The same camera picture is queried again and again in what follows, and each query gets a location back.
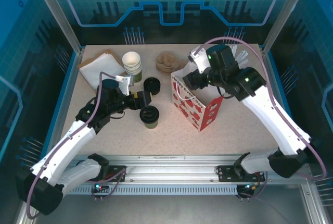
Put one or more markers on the green coffee cup black lid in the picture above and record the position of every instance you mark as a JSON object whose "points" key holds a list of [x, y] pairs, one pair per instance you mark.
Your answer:
{"points": [[149, 114]]}

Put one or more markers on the white red-flowered paper gift bag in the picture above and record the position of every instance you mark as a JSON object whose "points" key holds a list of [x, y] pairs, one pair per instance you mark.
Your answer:
{"points": [[190, 104]]}

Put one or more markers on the white paper napkin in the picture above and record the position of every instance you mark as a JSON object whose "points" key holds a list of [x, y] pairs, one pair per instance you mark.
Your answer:
{"points": [[101, 70]]}

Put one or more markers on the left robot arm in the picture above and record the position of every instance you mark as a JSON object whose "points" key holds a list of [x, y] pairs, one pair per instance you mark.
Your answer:
{"points": [[65, 143]]}

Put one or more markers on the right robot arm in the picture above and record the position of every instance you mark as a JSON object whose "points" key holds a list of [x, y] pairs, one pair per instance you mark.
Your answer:
{"points": [[273, 119]]}

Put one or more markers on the black round lid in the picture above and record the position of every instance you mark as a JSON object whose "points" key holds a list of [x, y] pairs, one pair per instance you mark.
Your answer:
{"points": [[152, 84]]}

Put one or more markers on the white paper stick packet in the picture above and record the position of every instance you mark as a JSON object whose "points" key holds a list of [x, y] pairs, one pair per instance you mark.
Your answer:
{"points": [[235, 50], [242, 55], [243, 63]]}

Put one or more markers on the tan crumpled cloth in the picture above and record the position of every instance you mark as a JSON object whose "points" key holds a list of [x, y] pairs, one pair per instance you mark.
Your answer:
{"points": [[169, 62]]}

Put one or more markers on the paper cup stack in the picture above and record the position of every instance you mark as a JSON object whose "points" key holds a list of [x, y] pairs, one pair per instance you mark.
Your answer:
{"points": [[131, 61]]}

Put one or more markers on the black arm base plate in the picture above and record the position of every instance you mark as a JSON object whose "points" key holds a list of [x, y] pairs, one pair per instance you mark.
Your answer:
{"points": [[117, 172], [226, 174]]}

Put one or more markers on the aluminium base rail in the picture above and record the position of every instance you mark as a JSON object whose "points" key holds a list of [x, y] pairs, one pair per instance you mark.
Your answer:
{"points": [[169, 166]]}

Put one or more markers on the aluminium frame post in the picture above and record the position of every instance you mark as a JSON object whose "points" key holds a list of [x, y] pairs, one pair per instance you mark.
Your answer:
{"points": [[310, 203], [66, 20], [282, 13]]}

